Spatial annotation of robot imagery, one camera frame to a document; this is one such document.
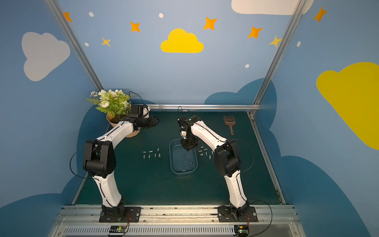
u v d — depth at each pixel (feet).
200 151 3.23
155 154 3.14
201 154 3.17
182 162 3.33
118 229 2.35
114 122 3.22
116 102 2.80
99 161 1.69
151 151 3.21
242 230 2.40
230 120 3.77
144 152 3.16
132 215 2.42
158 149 3.23
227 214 2.46
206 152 3.22
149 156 3.14
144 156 3.13
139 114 2.55
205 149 3.23
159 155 3.14
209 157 3.14
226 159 1.77
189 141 2.57
